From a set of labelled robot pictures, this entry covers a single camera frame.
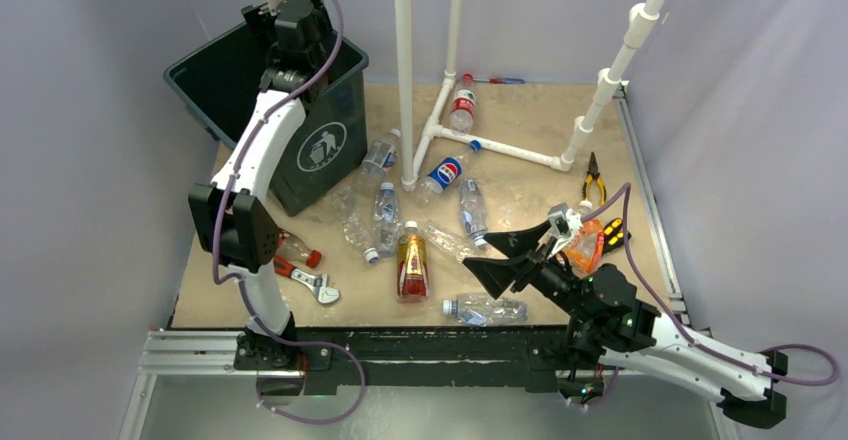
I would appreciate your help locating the red handle adjustable wrench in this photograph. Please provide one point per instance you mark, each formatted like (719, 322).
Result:
(318, 285)

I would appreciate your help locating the yellow red tea bottle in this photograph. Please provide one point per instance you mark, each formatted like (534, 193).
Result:
(412, 271)

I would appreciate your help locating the small pepsi bottle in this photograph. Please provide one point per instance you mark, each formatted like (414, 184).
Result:
(446, 173)

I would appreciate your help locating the small orange bottle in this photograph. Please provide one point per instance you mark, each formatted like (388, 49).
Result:
(584, 251)

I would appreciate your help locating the white PVC pipe frame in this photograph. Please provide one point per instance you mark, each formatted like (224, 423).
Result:
(641, 19)

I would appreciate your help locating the clear bottle front edge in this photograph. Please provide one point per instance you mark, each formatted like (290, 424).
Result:
(481, 310)

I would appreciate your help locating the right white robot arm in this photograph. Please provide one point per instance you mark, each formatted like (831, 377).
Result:
(608, 325)

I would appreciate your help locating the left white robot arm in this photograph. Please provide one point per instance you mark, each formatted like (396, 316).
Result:
(229, 212)

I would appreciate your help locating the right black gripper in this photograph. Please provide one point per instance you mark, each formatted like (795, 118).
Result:
(495, 273)

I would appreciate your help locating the clear bottle near bin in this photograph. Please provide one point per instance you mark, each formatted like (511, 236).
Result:
(378, 161)

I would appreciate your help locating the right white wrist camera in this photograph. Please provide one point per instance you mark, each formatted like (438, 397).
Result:
(562, 227)

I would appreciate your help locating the red label water bottle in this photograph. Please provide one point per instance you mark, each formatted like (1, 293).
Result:
(463, 106)

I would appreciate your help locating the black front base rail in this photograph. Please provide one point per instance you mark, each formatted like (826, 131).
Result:
(528, 357)

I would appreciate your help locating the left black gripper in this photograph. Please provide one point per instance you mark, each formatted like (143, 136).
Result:
(262, 24)

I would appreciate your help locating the dark green trash bin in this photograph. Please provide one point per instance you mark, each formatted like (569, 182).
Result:
(219, 83)

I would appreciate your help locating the yellow handle pliers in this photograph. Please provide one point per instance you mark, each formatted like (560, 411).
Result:
(594, 180)

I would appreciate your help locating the long crushed clear bottle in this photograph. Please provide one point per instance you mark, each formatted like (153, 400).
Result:
(452, 244)

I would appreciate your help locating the clear bottle white cap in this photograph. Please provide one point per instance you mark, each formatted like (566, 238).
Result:
(386, 221)

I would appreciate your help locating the red cap tea bottle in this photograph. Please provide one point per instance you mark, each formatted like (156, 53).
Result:
(294, 249)

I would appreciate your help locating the blue label water bottle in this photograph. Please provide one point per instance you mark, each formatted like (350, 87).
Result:
(473, 212)

